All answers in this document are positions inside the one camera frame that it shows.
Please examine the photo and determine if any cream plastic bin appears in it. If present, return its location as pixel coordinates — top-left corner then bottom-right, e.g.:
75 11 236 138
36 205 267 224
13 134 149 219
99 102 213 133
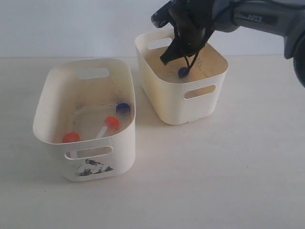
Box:
134 29 229 125

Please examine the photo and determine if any white bin with sticker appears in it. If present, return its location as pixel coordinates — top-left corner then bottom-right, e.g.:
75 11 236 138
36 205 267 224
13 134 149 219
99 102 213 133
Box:
33 58 136 182

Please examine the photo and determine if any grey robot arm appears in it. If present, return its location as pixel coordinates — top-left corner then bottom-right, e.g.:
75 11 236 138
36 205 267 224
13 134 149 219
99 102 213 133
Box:
151 0 305 85

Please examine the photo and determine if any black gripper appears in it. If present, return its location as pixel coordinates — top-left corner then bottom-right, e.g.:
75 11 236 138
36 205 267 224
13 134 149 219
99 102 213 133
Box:
160 0 229 65

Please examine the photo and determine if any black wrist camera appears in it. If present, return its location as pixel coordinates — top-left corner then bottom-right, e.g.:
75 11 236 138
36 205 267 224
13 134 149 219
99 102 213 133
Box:
151 0 176 29

